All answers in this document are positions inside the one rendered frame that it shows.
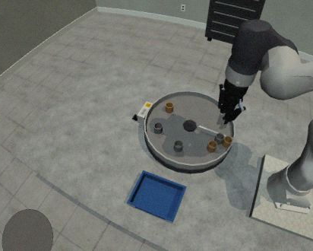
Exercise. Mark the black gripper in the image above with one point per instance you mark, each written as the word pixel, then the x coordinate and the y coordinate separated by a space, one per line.
pixel 230 96

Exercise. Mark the grey metal ring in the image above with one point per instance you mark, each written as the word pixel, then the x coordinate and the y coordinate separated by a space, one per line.
pixel 158 125
pixel 178 142
pixel 220 136

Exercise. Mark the bronze bushing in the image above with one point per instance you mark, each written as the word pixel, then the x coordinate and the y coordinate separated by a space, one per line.
pixel 169 107
pixel 209 148
pixel 226 140

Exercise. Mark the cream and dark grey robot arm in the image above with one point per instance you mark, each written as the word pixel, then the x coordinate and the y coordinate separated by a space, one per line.
pixel 258 47

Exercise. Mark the blue crate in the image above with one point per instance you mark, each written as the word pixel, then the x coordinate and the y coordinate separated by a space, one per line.
pixel 157 196

